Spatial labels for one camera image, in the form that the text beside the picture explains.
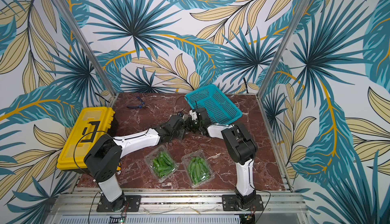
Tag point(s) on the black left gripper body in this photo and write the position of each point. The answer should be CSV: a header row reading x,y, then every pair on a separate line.
x,y
179,134

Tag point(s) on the yellow black toolbox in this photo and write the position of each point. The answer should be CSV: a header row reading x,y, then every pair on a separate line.
x,y
91,123

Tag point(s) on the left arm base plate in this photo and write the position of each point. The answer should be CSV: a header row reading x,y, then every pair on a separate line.
x,y
128,203

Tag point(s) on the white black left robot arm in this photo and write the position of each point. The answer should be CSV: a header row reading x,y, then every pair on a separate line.
x,y
103,158

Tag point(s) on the clear clamshell container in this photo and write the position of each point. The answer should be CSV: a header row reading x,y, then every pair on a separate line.
x,y
161,164
197,168

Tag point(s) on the teal perforated plastic basket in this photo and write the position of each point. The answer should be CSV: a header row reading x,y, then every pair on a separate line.
x,y
218,106

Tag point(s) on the aluminium frame rail front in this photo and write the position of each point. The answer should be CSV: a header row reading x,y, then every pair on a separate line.
x,y
84,202

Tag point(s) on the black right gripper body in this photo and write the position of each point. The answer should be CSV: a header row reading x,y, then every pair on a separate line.
x,y
194,124

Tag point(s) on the clear clamshell container front left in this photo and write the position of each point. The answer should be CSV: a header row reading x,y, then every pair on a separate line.
x,y
161,164

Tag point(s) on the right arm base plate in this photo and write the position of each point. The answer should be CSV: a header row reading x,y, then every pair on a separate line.
x,y
239,203

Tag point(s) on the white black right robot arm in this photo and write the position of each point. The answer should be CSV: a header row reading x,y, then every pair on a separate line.
x,y
241,147

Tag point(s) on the clear clamshell container front right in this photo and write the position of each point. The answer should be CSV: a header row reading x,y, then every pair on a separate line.
x,y
197,168

